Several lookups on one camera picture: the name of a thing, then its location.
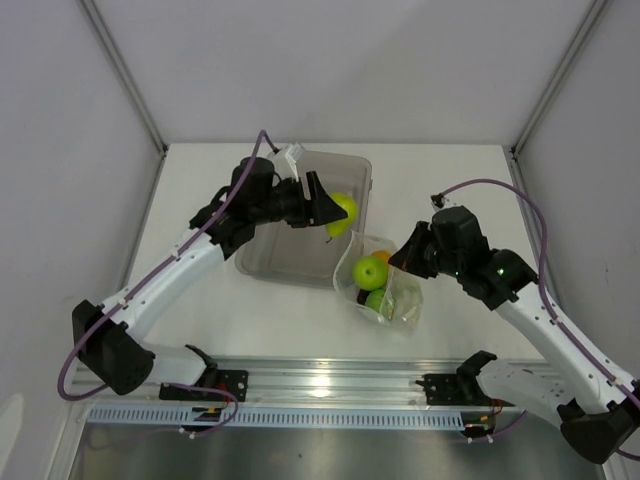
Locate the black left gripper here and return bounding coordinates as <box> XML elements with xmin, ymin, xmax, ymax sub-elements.
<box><xmin>251</xmin><ymin>172</ymin><xmax>347</xmax><ymax>229</ymax></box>

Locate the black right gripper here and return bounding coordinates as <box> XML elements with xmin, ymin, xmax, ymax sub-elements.
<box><xmin>388</xmin><ymin>222</ymin><xmax>464</xmax><ymax>280</ymax></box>

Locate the orange fruit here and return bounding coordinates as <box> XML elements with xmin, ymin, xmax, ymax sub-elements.
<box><xmin>371</xmin><ymin>250</ymin><xmax>392</xmax><ymax>263</ymax></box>

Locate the clear dotted zip bag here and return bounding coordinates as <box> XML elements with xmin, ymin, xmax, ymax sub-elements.
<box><xmin>332</xmin><ymin>232</ymin><xmax>424</xmax><ymax>336</ymax></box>

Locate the green custard apple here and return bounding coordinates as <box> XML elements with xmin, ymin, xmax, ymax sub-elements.
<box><xmin>365</xmin><ymin>289</ymin><xmax>385</xmax><ymax>313</ymax></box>

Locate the purple eggplant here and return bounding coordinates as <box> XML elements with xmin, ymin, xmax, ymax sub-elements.
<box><xmin>356</xmin><ymin>289</ymin><xmax>370</xmax><ymax>305</ymax></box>

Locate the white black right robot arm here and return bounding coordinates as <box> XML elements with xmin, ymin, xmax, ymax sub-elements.
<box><xmin>390</xmin><ymin>206</ymin><xmax>639</xmax><ymax>464</ymax></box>

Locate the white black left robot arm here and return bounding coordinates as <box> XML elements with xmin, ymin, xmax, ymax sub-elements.
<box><xmin>71</xmin><ymin>156</ymin><xmax>348</xmax><ymax>400</ymax></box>

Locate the grey plastic food bin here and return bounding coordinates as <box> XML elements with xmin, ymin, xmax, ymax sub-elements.
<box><xmin>234</xmin><ymin>150</ymin><xmax>372</xmax><ymax>289</ymax></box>

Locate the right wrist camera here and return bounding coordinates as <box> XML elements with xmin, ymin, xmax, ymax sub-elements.
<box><xmin>430</xmin><ymin>194</ymin><xmax>459</xmax><ymax>212</ymax></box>

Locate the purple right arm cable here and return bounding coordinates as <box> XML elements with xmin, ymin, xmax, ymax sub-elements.
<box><xmin>439</xmin><ymin>177</ymin><xmax>640</xmax><ymax>461</ymax></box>

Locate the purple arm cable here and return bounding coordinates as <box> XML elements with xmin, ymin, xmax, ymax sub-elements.
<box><xmin>439</xmin><ymin>177</ymin><xmax>640</xmax><ymax>461</ymax></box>
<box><xmin>56</xmin><ymin>129</ymin><xmax>281</xmax><ymax>440</ymax></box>

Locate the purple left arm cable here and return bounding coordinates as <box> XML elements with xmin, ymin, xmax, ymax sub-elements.
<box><xmin>56</xmin><ymin>129</ymin><xmax>281</xmax><ymax>440</ymax></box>

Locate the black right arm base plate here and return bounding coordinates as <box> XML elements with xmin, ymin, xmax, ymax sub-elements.
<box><xmin>414</xmin><ymin>373</ymin><xmax>512</xmax><ymax>407</ymax></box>

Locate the aluminium mounting rail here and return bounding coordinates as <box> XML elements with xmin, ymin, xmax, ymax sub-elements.
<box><xmin>65</xmin><ymin>357</ymin><xmax>558</xmax><ymax>409</ymax></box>

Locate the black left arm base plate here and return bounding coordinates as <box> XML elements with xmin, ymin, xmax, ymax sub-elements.
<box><xmin>159</xmin><ymin>369</ymin><xmax>249</xmax><ymax>402</ymax></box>

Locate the white slotted cable duct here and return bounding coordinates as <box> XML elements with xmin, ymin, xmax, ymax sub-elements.
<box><xmin>87</xmin><ymin>404</ymin><xmax>465</xmax><ymax>431</ymax></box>

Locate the left aluminium frame post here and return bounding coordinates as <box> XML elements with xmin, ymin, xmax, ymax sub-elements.
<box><xmin>76</xmin><ymin>0</ymin><xmax>168</xmax><ymax>156</ymax></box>

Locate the aluminium frame post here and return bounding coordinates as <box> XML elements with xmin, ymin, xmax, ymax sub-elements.
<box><xmin>76</xmin><ymin>0</ymin><xmax>168</xmax><ymax>156</ymax></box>
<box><xmin>509</xmin><ymin>0</ymin><xmax>613</xmax><ymax>161</ymax></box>

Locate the right aluminium frame post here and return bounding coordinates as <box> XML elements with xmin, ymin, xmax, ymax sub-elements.
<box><xmin>509</xmin><ymin>0</ymin><xmax>613</xmax><ymax>161</ymax></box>

